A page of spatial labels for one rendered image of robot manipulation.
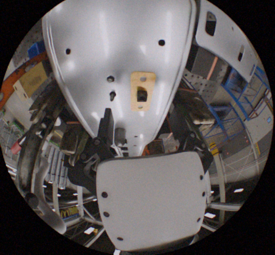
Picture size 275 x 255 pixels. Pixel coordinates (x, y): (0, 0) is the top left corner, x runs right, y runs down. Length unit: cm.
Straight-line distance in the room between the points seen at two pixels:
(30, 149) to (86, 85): 16
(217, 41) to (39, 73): 28
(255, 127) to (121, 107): 799
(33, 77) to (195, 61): 26
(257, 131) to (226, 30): 786
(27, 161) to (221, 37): 38
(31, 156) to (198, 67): 35
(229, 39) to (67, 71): 29
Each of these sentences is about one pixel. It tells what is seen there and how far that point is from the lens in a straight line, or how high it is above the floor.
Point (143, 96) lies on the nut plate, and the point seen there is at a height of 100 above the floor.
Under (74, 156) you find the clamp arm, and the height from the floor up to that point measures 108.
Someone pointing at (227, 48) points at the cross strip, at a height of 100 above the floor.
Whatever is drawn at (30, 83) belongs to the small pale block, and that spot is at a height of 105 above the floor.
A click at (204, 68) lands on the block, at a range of 21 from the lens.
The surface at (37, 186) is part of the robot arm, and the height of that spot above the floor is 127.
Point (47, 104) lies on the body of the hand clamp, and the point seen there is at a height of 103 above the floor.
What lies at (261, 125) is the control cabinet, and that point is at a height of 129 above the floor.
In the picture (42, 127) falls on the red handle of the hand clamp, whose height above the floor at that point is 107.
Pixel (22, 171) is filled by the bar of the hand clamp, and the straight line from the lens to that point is 19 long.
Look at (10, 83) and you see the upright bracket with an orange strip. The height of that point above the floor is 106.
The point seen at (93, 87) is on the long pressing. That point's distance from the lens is 16.
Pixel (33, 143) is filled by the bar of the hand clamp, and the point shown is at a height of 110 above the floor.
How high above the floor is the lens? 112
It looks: 38 degrees down
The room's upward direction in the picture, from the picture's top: 176 degrees clockwise
